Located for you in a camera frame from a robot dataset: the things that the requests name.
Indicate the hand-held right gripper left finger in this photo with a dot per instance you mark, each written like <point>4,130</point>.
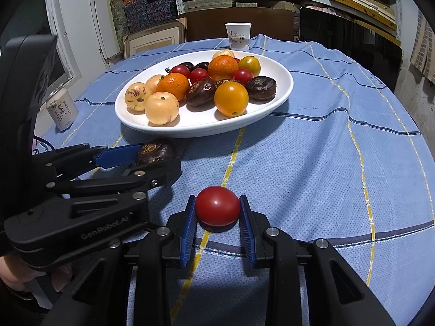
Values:
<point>188,231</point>

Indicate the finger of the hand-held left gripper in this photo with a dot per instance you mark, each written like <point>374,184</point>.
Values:
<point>153,176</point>
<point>119,158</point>

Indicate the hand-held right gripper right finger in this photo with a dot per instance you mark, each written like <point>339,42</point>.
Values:
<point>246,231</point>

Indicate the red cherry tomato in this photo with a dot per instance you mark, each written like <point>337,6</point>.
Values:
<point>217,210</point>
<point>199,75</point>
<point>180,71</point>
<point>242,75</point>

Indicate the purple streaked pepino melon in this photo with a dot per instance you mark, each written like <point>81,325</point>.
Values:
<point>138,96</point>

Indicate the pale yellow pepino melon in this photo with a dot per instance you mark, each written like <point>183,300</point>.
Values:
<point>161,108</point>
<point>223,53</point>

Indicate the white plate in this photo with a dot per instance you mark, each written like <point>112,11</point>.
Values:
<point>204,122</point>

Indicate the pale orange pepino melon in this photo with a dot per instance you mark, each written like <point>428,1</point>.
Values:
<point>153,81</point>

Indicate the orange tangerine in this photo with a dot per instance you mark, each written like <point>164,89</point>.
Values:
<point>172,86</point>
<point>222,68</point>

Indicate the yellow tomato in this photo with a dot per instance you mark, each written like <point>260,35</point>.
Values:
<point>249,66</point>
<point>231,98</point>

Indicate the dark purple cherry tomato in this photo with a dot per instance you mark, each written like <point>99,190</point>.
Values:
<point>186,65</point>
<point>202,65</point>

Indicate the person's left hand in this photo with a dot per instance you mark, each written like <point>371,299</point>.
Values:
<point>20,275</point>

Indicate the beige drink can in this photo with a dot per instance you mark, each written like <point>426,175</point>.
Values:
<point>63,110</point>

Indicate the blue striped tablecloth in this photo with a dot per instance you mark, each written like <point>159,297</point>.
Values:
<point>323,176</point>

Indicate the white framed window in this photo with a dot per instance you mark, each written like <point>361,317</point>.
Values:
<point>63,68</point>

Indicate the white wooden slat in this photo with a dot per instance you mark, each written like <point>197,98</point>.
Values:
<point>98,23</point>

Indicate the green marbled board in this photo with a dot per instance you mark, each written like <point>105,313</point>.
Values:
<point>118,10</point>

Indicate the stack of blue patterned boxes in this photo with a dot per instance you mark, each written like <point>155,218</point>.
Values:
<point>149,8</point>

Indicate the brown wooden board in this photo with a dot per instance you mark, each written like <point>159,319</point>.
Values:
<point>204,27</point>

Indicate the white printed paper cup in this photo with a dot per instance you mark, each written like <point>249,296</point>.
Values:
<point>238,35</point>

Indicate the grey woven flat box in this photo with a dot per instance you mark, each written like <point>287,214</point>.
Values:
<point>207,4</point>

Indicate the black flat screen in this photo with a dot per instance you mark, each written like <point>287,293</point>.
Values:
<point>346,37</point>

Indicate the brick patterned curtain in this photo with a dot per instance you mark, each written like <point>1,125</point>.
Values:
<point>423,51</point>

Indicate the stack of yellow wooden frames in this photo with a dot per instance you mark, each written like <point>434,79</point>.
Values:
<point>363,6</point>

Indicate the beige picture frame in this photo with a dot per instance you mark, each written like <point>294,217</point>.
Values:
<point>149,39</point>

